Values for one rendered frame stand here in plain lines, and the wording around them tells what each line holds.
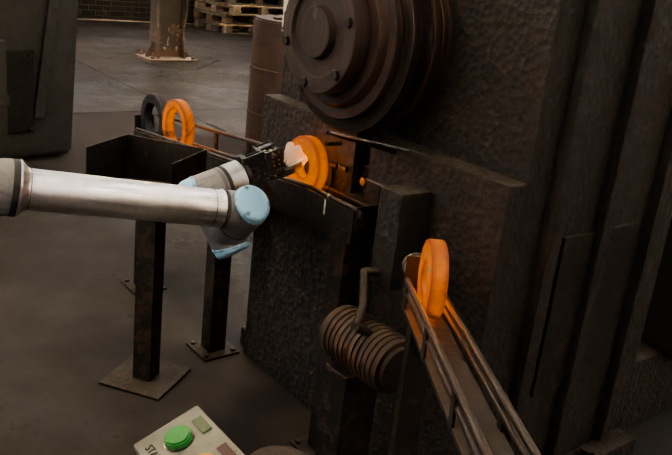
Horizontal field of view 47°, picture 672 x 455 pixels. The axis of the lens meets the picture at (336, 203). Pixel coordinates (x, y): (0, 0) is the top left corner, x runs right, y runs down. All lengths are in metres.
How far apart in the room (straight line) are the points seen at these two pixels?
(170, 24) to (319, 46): 7.14
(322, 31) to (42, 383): 1.35
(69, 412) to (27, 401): 0.13
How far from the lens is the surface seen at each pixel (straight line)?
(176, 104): 2.69
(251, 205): 1.76
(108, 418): 2.33
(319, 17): 1.81
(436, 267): 1.47
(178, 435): 1.19
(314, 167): 2.04
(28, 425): 2.33
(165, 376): 2.50
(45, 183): 1.65
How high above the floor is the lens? 1.29
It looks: 17 degrees down
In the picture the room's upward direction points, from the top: 7 degrees clockwise
